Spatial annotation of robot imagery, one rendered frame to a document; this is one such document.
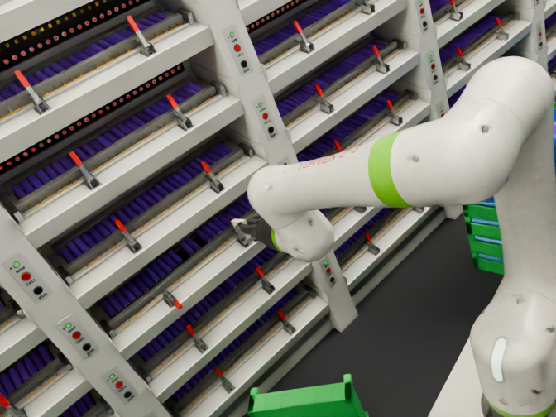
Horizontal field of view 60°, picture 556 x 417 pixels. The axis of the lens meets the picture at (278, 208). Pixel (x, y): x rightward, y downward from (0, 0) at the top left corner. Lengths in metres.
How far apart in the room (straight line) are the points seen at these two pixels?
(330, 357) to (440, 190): 1.15
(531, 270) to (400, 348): 0.80
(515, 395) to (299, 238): 0.47
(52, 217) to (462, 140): 0.86
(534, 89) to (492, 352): 0.43
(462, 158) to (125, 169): 0.79
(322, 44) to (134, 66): 0.57
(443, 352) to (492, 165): 1.07
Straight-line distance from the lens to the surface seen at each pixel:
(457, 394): 1.15
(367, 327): 1.77
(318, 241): 0.99
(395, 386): 1.60
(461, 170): 0.63
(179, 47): 1.20
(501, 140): 0.66
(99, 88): 1.13
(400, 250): 1.94
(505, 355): 0.90
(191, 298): 1.34
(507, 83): 0.75
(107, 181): 1.16
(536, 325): 0.93
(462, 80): 1.98
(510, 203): 0.87
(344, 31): 1.52
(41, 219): 1.16
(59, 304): 1.22
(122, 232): 1.23
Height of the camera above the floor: 1.29
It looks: 30 degrees down
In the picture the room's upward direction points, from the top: 24 degrees counter-clockwise
